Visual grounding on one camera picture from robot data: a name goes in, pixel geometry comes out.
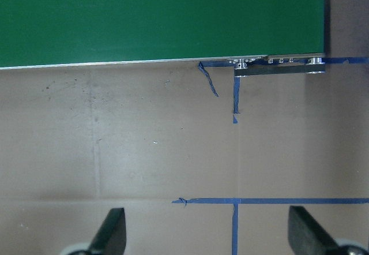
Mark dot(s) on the green conveyor belt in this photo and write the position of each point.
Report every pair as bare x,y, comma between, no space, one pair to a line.
66,32

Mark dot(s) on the brown paper table cover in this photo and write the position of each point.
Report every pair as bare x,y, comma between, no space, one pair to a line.
194,173

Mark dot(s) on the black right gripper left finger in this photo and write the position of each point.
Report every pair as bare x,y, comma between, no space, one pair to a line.
111,236

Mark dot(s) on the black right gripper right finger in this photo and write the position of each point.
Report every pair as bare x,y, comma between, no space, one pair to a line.
307,236

